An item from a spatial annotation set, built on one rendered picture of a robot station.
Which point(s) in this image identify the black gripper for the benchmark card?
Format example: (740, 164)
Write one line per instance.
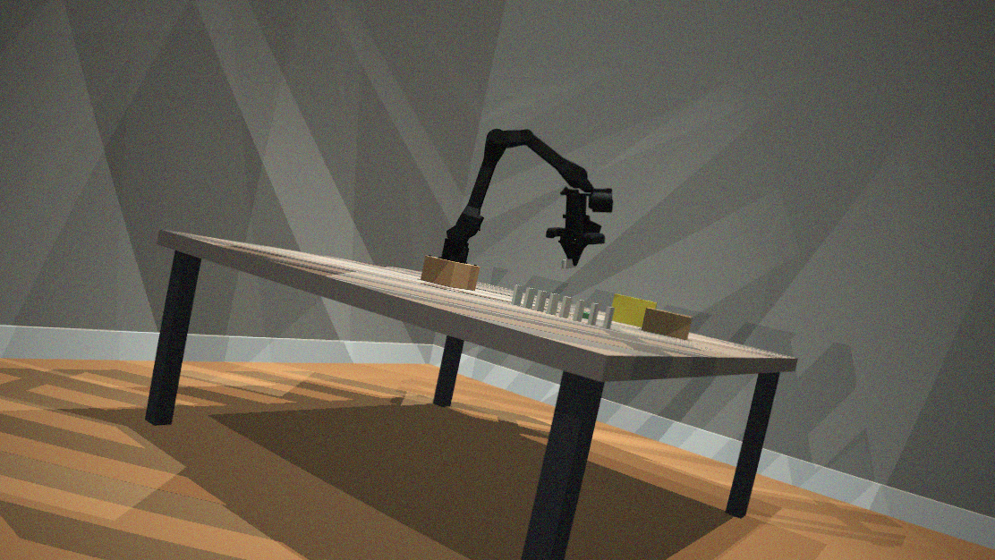
(574, 238)

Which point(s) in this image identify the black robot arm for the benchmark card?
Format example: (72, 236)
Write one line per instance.
(468, 223)

